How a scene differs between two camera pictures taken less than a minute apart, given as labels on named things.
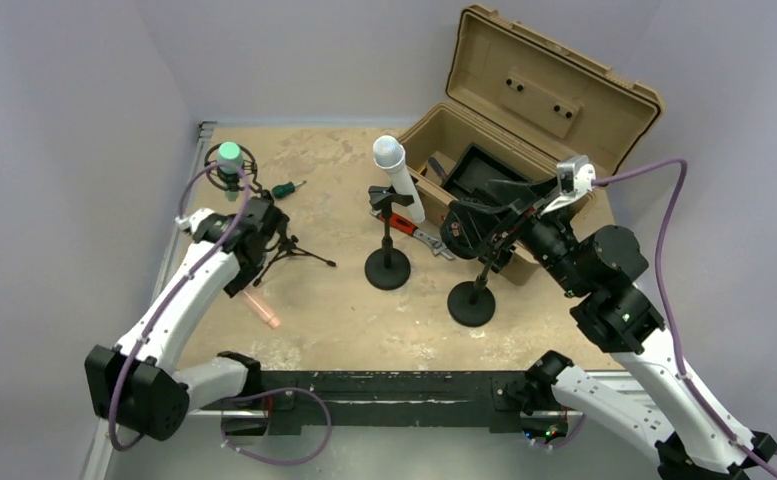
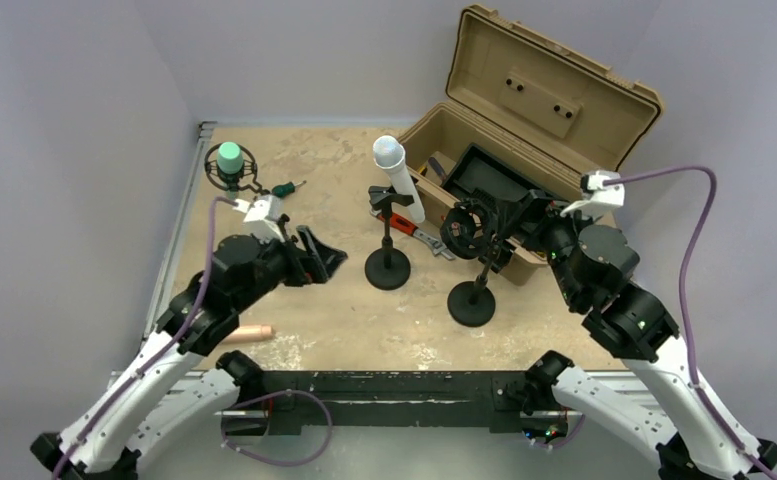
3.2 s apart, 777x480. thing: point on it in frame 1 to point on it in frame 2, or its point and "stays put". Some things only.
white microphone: x=389 y=157 stays put
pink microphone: x=261 y=311 to x=250 y=333
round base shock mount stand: x=468 y=229 stays put
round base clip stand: x=388 y=268 stays put
